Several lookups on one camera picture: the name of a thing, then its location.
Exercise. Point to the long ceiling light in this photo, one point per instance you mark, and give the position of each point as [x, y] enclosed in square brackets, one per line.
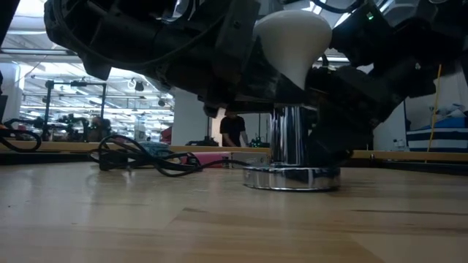
[334, 58]

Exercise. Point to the white reflector lightbulb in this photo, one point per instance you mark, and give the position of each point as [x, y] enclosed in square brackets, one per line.
[292, 40]

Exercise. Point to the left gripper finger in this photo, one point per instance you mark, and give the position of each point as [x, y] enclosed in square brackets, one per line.
[267, 91]

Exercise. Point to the blue object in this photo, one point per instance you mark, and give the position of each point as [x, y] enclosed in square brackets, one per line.
[438, 135]

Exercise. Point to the light wood desk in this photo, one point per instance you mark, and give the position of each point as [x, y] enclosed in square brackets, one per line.
[66, 147]

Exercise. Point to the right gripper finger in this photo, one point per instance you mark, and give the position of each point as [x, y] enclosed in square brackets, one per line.
[340, 120]

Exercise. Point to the black robot workstation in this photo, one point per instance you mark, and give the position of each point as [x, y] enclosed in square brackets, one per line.
[47, 109]

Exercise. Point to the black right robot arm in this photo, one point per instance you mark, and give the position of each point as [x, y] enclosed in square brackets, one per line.
[453, 22]

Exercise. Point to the person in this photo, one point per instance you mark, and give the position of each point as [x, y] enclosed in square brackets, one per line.
[232, 129]

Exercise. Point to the chrome lamp base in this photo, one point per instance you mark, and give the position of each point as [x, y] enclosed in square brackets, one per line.
[289, 139]

